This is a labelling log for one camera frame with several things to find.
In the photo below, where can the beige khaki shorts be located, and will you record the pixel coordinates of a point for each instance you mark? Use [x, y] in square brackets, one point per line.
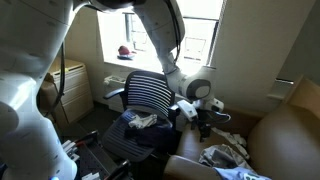
[222, 156]

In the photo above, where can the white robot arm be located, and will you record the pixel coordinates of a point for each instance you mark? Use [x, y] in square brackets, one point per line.
[32, 33]

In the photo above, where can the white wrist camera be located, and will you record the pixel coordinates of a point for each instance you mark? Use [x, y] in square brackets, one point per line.
[188, 110]

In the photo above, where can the brown leather armchair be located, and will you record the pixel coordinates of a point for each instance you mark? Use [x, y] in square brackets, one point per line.
[283, 145]

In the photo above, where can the small white cloth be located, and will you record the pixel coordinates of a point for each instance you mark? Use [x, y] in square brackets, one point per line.
[142, 122]

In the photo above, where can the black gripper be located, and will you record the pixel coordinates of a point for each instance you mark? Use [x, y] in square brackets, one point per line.
[205, 119]

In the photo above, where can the light wood drawer cabinet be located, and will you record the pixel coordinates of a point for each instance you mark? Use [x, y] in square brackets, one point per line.
[76, 101]

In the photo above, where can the black slatted office chair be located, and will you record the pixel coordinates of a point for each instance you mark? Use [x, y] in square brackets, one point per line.
[145, 93]

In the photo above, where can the light blue shirt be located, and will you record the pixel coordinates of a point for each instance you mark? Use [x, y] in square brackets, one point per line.
[239, 173]

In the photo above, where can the white cloth on armchair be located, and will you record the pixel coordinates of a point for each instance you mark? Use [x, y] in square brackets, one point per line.
[235, 139]

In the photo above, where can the red cap on windowsill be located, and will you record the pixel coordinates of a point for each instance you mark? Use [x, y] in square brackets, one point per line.
[125, 54]

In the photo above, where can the black perforated equipment tray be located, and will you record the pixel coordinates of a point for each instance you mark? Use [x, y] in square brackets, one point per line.
[93, 163]

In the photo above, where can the dark navy garment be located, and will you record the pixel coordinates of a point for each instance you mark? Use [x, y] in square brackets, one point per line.
[160, 135]

